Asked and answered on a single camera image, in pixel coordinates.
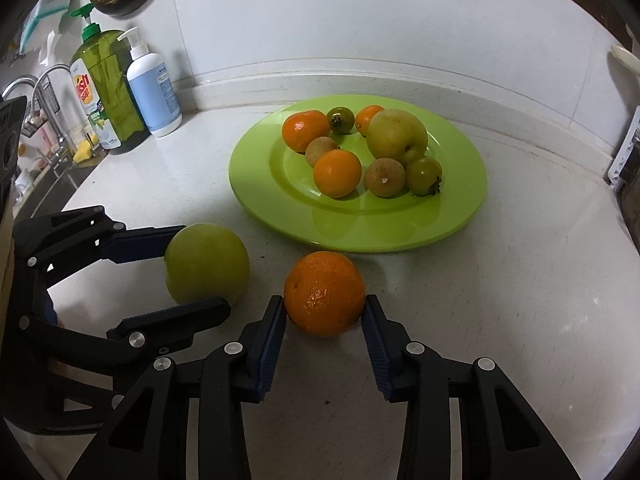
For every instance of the large green round fruit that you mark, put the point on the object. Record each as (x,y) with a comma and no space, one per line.
(206,264)

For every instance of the chrome faucet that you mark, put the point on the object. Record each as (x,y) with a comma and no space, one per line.
(50,72)
(20,81)

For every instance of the green dish soap bottle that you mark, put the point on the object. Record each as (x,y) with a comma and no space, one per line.
(102,85)

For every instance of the white blue pump bottle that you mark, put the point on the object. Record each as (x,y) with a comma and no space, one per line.
(152,95)

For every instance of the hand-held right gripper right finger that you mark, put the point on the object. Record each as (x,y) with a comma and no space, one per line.
(377,355)

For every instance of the hanging cloth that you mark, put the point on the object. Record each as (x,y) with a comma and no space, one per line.
(45,10)

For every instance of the small orange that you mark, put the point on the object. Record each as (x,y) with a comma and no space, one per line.
(369,119)

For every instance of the white pot rack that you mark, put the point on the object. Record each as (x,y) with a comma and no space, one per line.
(627,152)

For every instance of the kitchen sink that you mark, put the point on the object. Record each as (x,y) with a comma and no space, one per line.
(45,185)

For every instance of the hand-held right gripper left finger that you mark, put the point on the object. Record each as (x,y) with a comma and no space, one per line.
(270,355)

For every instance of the yellow sponge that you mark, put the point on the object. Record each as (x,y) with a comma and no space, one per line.
(84,150)

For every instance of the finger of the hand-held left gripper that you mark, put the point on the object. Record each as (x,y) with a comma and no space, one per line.
(145,245)
(175,317)

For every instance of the small green tomato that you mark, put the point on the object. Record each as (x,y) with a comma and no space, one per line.
(341,120)

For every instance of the large yellow-green round fruit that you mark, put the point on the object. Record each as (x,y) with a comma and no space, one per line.
(397,135)

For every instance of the smooth oval orange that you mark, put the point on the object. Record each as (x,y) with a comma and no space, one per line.
(337,172)

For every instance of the dimpled orange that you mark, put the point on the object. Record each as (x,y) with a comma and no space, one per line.
(324,293)

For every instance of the green plate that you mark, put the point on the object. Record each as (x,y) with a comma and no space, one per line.
(450,200)

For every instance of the small brown round fruit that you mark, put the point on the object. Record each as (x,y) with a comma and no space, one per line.
(321,151)
(384,176)

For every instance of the ribbed orange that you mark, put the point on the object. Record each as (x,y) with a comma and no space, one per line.
(302,131)

